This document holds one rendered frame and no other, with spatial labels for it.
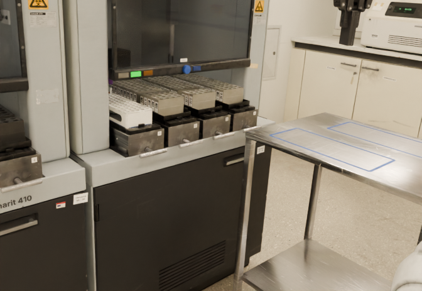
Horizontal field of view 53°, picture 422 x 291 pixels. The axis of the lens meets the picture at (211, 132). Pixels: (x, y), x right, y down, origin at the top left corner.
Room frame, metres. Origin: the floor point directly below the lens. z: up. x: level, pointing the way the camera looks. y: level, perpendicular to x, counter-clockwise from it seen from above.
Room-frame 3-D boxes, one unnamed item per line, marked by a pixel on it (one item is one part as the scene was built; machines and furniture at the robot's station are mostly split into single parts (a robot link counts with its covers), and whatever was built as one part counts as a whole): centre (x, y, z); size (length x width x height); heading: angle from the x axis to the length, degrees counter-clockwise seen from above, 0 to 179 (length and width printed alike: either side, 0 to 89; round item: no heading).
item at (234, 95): (1.65, -0.07, 0.85); 0.12 x 0.02 x 0.06; 132
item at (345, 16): (0.91, -0.25, 1.21); 0.03 x 0.01 x 0.05; 111
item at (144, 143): (1.51, 0.42, 0.78); 0.73 x 0.14 x 0.09; 43
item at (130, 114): (1.41, 0.33, 0.83); 0.30 x 0.10 x 0.06; 43
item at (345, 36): (0.92, -0.27, 1.18); 0.03 x 0.01 x 0.07; 21
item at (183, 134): (1.62, 0.31, 0.78); 0.73 x 0.14 x 0.09; 43
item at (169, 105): (1.44, 0.15, 0.85); 0.12 x 0.02 x 0.06; 134
